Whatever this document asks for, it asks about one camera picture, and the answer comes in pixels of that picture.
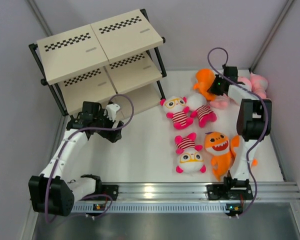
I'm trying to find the aluminium mounting rail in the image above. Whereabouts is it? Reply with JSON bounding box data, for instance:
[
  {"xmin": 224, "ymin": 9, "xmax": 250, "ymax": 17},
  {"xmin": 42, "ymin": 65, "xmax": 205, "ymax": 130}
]
[{"xmin": 29, "ymin": 181, "xmax": 300, "ymax": 201}]

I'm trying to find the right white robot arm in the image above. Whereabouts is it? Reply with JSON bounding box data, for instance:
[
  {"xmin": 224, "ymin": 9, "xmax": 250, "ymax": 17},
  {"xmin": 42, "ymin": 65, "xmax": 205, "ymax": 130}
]
[{"xmin": 208, "ymin": 64, "xmax": 272, "ymax": 183}]

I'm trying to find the beige three-tier shelf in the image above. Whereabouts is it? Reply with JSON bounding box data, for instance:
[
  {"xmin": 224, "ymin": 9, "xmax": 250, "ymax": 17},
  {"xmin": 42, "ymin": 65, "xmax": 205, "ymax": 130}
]
[{"xmin": 28, "ymin": 9, "xmax": 167, "ymax": 117}]

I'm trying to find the purple cable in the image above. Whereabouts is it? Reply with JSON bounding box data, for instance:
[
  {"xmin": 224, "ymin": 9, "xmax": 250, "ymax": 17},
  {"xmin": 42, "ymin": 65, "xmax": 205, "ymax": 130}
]
[
  {"xmin": 44, "ymin": 94, "xmax": 135, "ymax": 224},
  {"xmin": 207, "ymin": 47, "xmax": 269, "ymax": 221}
]

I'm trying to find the white panda plush face down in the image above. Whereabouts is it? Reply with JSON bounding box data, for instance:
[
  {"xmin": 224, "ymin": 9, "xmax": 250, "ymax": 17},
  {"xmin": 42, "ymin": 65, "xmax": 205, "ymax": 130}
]
[{"xmin": 186, "ymin": 93, "xmax": 217, "ymax": 128}]

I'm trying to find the orange shark plush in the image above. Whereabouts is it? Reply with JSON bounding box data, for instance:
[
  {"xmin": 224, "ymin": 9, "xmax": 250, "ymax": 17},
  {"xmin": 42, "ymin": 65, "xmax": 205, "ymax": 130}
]
[
  {"xmin": 204, "ymin": 131, "xmax": 259, "ymax": 182},
  {"xmin": 193, "ymin": 68, "xmax": 224, "ymax": 102}
]

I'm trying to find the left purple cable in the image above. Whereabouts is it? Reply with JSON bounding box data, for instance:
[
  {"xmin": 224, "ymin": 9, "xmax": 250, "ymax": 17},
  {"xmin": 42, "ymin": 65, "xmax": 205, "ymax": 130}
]
[{"xmin": 44, "ymin": 94, "xmax": 135, "ymax": 224}]

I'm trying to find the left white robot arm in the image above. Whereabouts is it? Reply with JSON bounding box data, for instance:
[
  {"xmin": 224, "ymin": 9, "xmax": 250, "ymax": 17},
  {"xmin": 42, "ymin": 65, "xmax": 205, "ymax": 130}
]
[{"xmin": 28, "ymin": 101, "xmax": 124, "ymax": 217}]

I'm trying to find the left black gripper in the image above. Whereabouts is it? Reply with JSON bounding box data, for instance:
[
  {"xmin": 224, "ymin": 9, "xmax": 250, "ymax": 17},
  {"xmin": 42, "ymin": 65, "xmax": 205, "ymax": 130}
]
[{"xmin": 92, "ymin": 108, "xmax": 123, "ymax": 143}]

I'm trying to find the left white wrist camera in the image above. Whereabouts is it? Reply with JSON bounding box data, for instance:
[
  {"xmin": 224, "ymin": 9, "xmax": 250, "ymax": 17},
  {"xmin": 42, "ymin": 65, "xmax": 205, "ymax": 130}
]
[{"xmin": 105, "ymin": 103, "xmax": 121, "ymax": 121}]

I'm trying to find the white slotted cable duct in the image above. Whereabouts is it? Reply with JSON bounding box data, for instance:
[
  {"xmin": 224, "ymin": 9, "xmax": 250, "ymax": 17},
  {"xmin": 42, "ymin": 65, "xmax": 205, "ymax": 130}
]
[{"xmin": 71, "ymin": 202, "xmax": 241, "ymax": 214}]

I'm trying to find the white panda plush with glasses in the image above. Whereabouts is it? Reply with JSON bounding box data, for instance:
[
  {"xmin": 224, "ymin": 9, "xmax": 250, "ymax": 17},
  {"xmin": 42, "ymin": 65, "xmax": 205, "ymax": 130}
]
[{"xmin": 159, "ymin": 96, "xmax": 194, "ymax": 130}]

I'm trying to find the white panda plush front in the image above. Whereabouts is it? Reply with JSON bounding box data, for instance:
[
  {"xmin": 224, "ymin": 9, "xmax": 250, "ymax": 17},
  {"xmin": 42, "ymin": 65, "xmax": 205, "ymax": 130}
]
[{"xmin": 174, "ymin": 132, "xmax": 207, "ymax": 174}]

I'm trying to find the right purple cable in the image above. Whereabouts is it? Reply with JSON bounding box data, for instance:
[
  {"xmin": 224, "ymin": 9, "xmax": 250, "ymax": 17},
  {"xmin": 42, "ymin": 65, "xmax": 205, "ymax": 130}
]
[{"xmin": 207, "ymin": 47, "xmax": 269, "ymax": 221}]

